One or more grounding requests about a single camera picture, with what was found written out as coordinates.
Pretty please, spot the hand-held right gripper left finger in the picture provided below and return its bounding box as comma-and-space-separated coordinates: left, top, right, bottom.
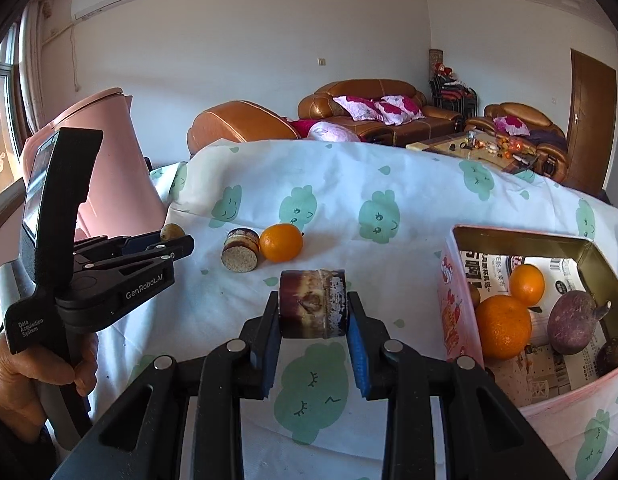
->
54, 292, 282, 480

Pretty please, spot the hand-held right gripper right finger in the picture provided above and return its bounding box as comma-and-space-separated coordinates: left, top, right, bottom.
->
345, 292, 570, 480

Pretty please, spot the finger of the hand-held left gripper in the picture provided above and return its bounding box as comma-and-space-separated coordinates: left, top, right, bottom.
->
73, 234, 162, 262
73, 233, 196, 281

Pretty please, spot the brown cake roll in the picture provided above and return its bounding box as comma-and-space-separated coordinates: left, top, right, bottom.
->
279, 269, 350, 340
221, 228, 262, 274

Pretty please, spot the pink tin box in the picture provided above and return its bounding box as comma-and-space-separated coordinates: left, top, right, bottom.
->
436, 225, 618, 418

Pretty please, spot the small orange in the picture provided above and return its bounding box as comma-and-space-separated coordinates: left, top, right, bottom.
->
509, 263, 546, 307

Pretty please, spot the purple sweet potato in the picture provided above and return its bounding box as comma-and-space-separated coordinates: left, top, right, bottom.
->
547, 290, 612, 356

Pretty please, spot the small dark sweet potato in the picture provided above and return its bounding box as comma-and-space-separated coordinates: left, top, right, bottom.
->
595, 339, 618, 379

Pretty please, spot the person's left forearm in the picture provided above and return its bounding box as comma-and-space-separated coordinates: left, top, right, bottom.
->
0, 400, 58, 480

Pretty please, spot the person's left hand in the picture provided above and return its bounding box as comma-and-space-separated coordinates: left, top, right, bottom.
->
0, 332, 100, 444

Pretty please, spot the pink electric kettle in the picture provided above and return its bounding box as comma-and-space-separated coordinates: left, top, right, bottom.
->
21, 87, 166, 242

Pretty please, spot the brown cake roll on table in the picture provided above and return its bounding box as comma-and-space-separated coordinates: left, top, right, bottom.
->
221, 228, 262, 274

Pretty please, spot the brown leather armchair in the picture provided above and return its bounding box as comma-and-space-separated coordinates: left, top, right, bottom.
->
466, 102, 570, 182
187, 101, 302, 157

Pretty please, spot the cloud-print tablecloth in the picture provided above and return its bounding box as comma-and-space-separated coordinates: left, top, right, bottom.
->
0, 139, 618, 480

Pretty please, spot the printed paper liner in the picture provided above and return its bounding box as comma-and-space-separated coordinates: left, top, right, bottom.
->
469, 255, 610, 406

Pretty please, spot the beige curtain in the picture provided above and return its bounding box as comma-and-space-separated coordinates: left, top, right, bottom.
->
19, 0, 56, 132

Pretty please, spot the pale pink floral pillow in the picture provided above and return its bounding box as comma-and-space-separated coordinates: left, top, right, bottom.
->
307, 121, 362, 144

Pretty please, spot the wooden coffee table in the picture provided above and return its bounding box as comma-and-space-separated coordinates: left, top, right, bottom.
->
406, 132, 540, 177

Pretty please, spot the long brown leather sofa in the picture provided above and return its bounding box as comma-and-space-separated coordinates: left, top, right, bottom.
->
297, 79, 464, 144

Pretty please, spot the stack of black chairs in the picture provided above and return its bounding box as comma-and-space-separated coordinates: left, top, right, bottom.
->
429, 77, 478, 121

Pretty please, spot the purple blanket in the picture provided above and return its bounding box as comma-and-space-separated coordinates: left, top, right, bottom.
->
529, 129, 568, 145

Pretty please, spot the brown wooden door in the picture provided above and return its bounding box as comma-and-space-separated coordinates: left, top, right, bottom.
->
566, 48, 618, 194

